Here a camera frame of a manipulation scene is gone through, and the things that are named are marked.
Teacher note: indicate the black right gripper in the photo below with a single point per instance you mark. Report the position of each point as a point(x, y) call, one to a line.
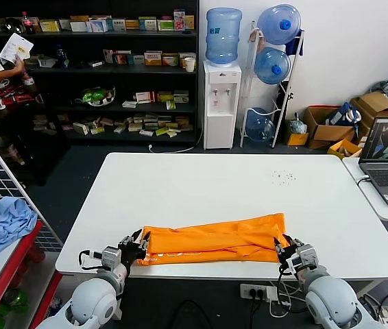
point(288, 257)

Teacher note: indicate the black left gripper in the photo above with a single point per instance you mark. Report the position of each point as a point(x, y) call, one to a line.
point(130, 253)

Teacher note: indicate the orange t-shirt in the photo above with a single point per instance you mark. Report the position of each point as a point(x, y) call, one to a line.
point(214, 240)

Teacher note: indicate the white paper package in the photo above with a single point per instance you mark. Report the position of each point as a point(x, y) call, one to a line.
point(15, 48)

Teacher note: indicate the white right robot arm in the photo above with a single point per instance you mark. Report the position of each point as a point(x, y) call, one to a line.
point(334, 298)

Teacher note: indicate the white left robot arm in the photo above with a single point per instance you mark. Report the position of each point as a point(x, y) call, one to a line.
point(91, 305)

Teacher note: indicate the bystander hand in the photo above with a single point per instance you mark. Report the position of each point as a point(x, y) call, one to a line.
point(17, 66)

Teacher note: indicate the white folding table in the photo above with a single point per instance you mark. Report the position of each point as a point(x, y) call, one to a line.
point(317, 205)

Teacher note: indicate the small white side table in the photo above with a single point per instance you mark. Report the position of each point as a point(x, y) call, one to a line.
point(379, 212)

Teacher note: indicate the small yellow box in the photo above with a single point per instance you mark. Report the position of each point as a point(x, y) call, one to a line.
point(297, 140)

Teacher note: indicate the yellow open box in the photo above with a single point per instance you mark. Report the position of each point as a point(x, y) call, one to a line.
point(338, 149)

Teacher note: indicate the open cardboard box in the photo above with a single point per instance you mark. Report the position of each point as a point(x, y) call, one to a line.
point(327, 133)

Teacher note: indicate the clear plastic bag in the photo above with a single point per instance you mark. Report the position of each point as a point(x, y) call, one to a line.
point(297, 127)

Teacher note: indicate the blue water jug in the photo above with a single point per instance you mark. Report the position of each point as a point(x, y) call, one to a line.
point(257, 128)
point(266, 65)
point(273, 27)

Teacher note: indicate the cream medicine box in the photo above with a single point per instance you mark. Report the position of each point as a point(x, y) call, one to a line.
point(80, 128)

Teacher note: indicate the white water dispenser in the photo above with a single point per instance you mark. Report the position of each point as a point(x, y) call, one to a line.
point(218, 130)

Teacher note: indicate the dark brown table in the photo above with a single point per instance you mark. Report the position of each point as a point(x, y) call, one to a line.
point(43, 144)

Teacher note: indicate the crumpled light blue cloth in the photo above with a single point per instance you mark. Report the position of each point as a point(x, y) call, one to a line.
point(2, 222)

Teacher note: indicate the blue tote bag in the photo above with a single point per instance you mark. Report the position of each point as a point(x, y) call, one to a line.
point(338, 116)

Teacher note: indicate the white metal jug rack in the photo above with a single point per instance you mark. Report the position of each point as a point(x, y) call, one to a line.
point(283, 106)

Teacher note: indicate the red white medicine box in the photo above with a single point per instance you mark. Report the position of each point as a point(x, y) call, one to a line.
point(145, 97)

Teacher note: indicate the bowl of green snacks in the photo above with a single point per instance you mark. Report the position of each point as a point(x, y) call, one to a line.
point(94, 96)

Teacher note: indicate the large cardboard box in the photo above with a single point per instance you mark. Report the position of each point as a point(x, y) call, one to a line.
point(372, 103)

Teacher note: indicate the black shelf unit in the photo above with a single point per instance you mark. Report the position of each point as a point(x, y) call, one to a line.
point(129, 71)

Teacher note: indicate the orange white medicine box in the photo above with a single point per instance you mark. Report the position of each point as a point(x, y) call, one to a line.
point(153, 59)

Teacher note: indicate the white paper cup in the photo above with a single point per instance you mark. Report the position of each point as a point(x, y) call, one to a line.
point(189, 65)

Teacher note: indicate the red snack packet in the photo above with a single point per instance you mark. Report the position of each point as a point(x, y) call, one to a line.
point(15, 97)

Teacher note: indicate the pink clear bottle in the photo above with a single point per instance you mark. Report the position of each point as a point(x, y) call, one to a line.
point(27, 79)

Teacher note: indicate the blue drink bottle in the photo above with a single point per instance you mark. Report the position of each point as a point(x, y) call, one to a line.
point(62, 58)

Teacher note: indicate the white open tray box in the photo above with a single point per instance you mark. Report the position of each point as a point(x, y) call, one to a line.
point(46, 62)

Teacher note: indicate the teal white medicine box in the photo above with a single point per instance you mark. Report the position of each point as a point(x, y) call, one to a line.
point(147, 24)

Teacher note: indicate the green white medicine box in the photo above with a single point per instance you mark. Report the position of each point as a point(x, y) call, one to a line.
point(165, 25)

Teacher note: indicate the blue jug with label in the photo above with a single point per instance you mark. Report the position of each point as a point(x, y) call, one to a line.
point(221, 37)

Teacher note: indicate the blue white medicine box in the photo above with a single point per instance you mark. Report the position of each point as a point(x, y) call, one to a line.
point(96, 25)

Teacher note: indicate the pink blue tall box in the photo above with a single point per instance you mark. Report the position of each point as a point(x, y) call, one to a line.
point(178, 20)

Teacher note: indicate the yellow green medicine box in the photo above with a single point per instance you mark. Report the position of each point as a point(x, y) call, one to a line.
point(49, 26)

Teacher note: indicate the cola bottle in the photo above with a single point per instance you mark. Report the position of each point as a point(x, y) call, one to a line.
point(27, 25)

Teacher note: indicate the shiny black helmet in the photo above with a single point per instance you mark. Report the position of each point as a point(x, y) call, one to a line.
point(12, 25)

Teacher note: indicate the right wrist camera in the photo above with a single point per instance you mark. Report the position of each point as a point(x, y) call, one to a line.
point(308, 256)

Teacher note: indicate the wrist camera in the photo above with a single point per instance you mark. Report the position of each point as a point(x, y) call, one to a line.
point(308, 256)
point(111, 256)

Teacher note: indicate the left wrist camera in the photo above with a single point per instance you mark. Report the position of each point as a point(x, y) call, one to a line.
point(111, 256)

